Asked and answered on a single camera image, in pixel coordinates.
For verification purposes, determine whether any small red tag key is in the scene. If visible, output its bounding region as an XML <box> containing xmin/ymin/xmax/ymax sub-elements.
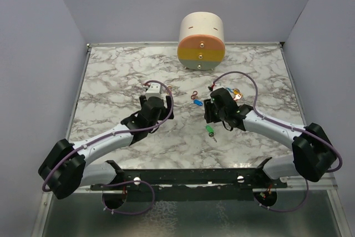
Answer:
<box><xmin>234</xmin><ymin>94</ymin><xmax>242</xmax><ymax>101</ymax></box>

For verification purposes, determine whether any blue tag key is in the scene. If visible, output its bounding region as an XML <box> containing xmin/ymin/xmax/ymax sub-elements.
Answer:
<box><xmin>193</xmin><ymin>99</ymin><xmax>203</xmax><ymax>107</ymax></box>

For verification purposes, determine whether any green tag key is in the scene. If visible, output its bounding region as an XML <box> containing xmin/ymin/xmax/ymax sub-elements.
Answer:
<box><xmin>205</xmin><ymin>125</ymin><xmax>217</xmax><ymax>142</ymax></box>

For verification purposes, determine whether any red carabiner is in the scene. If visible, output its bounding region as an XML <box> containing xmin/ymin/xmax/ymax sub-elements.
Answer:
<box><xmin>190</xmin><ymin>91</ymin><xmax>198</xmax><ymax>100</ymax></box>

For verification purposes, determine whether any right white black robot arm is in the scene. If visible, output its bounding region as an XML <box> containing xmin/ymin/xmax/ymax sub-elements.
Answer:
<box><xmin>204</xmin><ymin>88</ymin><xmax>339</xmax><ymax>188</ymax></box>

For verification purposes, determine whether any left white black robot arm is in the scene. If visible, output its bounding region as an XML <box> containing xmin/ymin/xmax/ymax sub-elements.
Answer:
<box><xmin>38</xmin><ymin>95</ymin><xmax>174</xmax><ymax>199</ymax></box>

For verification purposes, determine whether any round three-drawer storage box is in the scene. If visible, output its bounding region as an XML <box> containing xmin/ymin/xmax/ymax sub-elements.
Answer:
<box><xmin>177</xmin><ymin>12</ymin><xmax>225</xmax><ymax>70</ymax></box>

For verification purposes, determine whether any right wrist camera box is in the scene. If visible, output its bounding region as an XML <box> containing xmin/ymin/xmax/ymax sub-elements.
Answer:
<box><xmin>209</xmin><ymin>83</ymin><xmax>224</xmax><ymax>92</ymax></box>

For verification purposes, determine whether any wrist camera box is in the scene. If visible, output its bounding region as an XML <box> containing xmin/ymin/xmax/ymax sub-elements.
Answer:
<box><xmin>145</xmin><ymin>83</ymin><xmax>162</xmax><ymax>99</ymax></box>
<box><xmin>209</xmin><ymin>83</ymin><xmax>224</xmax><ymax>92</ymax></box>

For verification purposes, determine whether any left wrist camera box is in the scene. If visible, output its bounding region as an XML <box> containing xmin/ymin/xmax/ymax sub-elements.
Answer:
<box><xmin>145</xmin><ymin>83</ymin><xmax>162</xmax><ymax>99</ymax></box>

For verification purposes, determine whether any black mounting rail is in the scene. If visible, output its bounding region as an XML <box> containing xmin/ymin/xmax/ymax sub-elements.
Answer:
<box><xmin>90</xmin><ymin>161</ymin><xmax>287</xmax><ymax>201</ymax></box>

